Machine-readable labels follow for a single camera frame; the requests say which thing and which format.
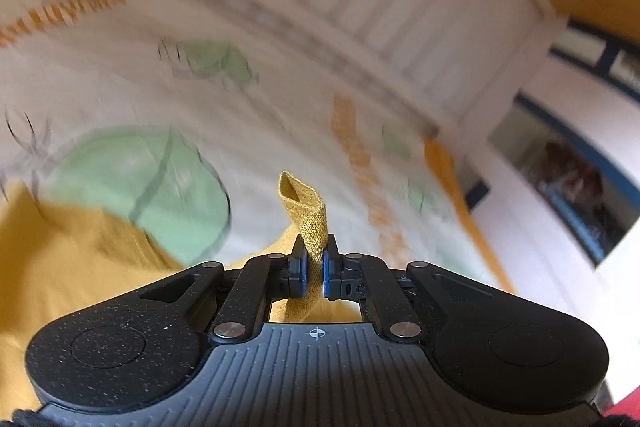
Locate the red cloth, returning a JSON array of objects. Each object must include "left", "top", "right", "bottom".
[{"left": 599, "top": 398, "right": 640, "bottom": 427}]

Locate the yellow knit garment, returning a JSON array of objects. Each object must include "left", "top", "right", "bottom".
[{"left": 0, "top": 171, "right": 332, "bottom": 414}]

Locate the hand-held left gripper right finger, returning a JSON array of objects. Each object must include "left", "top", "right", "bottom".
[{"left": 322, "top": 234, "right": 497, "bottom": 343}]

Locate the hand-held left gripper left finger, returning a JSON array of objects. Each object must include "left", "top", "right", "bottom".
[{"left": 139, "top": 234, "right": 309, "bottom": 344}]

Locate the blue framed window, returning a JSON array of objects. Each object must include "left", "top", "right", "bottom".
[{"left": 465, "top": 21, "right": 640, "bottom": 269}]

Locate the printed white bed cover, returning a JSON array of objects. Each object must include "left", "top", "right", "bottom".
[{"left": 0, "top": 0, "right": 517, "bottom": 294}]

